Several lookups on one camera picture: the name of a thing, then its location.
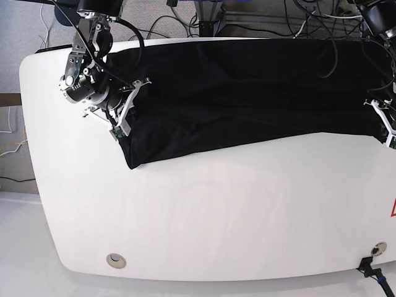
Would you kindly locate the dark round stand base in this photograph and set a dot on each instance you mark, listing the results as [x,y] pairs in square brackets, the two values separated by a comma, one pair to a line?
[66,16]

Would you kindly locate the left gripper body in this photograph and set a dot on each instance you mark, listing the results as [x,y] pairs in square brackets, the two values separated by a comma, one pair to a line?
[375,105]

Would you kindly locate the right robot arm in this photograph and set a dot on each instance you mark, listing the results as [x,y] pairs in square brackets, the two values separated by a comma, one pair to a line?
[88,77]

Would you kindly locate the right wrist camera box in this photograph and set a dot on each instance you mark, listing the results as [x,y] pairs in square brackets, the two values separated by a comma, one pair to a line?
[119,132]

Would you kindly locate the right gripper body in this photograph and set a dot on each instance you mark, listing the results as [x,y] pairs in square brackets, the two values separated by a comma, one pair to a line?
[113,105]

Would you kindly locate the table cable grommet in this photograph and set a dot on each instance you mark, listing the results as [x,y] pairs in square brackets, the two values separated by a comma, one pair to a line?
[379,249]
[116,261]

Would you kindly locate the black clamp with cable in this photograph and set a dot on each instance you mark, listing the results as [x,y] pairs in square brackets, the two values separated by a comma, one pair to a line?
[366,269]

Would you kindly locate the right table cable grommet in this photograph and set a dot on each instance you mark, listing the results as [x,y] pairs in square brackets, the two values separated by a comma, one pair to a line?
[379,249]

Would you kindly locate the black T-shirt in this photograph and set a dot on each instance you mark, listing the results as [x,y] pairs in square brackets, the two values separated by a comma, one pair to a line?
[208,95]

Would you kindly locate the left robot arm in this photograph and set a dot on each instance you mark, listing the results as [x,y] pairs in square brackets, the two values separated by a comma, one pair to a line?
[379,17]

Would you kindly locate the red warning triangle sticker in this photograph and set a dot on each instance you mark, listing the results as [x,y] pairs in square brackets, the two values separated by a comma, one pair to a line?
[393,212]

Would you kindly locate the left table cable grommet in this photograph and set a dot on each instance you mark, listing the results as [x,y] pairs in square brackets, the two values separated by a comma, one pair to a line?
[116,261]

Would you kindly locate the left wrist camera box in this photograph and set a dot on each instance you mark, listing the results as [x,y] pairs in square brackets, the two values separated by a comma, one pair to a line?
[391,141]

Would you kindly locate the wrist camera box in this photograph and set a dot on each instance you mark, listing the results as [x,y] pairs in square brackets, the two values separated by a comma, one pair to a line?
[391,141]
[119,132]

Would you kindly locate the aluminium frame column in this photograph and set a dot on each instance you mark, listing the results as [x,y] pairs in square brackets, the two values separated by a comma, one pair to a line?
[211,17]

